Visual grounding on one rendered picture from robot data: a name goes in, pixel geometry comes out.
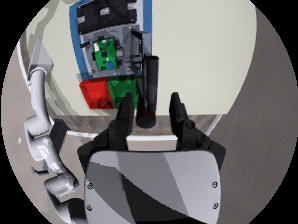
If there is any green circuit board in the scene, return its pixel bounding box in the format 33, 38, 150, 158
93, 38, 118, 71

